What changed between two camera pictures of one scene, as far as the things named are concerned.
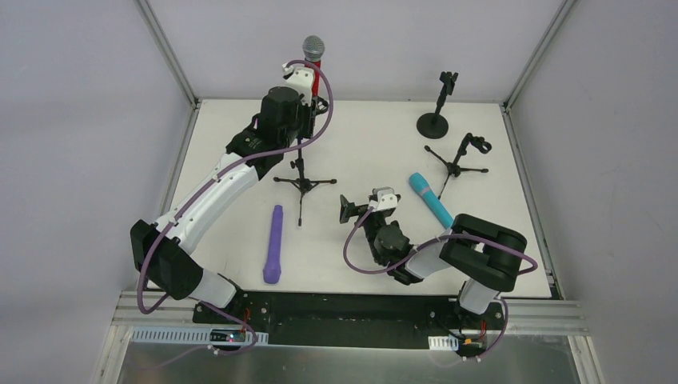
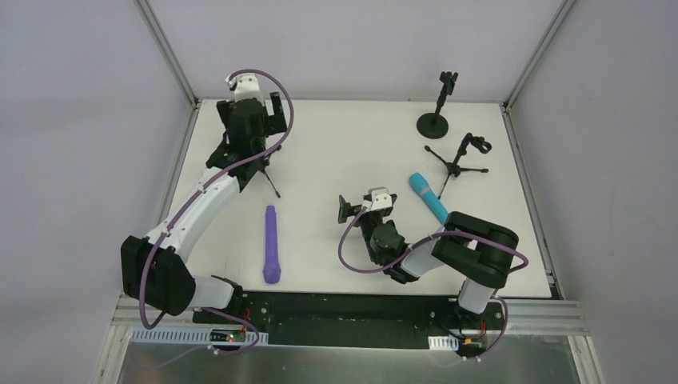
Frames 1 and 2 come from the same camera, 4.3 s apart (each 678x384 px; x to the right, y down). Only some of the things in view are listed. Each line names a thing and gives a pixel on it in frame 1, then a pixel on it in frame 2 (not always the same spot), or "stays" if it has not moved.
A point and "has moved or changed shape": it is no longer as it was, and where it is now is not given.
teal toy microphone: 419,183 stays
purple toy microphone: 273,270 has moved or changed shape
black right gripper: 363,211 stays
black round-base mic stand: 435,126 stays
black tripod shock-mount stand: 301,182 to 266,163
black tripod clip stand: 453,168 stays
